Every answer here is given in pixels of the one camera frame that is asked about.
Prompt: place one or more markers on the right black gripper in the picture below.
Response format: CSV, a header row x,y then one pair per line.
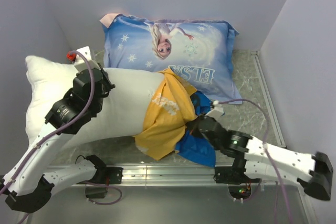
x,y
193,126

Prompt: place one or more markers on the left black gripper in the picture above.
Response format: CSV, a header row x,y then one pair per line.
x,y
108,85

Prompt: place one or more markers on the Mickey blue yellow pillowcase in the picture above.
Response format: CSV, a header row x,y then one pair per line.
x,y
175,103

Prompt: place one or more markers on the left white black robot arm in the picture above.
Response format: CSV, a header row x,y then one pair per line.
x,y
28,186

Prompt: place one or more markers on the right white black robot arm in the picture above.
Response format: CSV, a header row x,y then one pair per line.
x,y
255,160

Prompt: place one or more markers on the Elsa light blue pillow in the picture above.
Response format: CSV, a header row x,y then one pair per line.
x,y
199,51

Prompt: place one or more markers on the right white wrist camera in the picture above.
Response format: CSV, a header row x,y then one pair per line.
x,y
217,111

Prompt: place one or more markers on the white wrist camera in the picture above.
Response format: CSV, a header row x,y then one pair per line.
x,y
217,111
83,59

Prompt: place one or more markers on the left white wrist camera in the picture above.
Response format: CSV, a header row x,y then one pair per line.
x,y
83,59

